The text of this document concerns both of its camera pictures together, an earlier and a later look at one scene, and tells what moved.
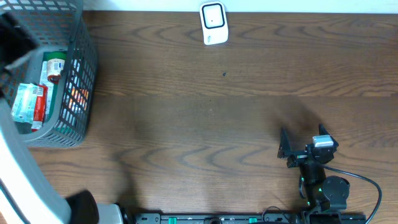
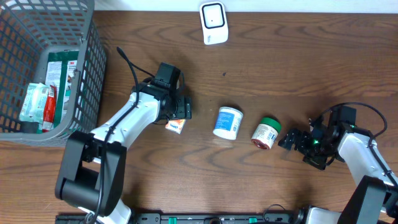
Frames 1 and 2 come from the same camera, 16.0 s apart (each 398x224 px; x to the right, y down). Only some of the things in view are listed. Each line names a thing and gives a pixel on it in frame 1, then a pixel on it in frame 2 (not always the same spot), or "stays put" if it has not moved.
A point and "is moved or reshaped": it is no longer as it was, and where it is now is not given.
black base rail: (229, 218) stays put
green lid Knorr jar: (55, 65) → (266, 132)
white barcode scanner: (214, 22) stays put
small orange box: (79, 95) → (175, 126)
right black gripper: (298, 157) → (305, 136)
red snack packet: (40, 107) → (50, 109)
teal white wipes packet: (25, 103) is moved or reshaped
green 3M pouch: (53, 89) → (61, 67)
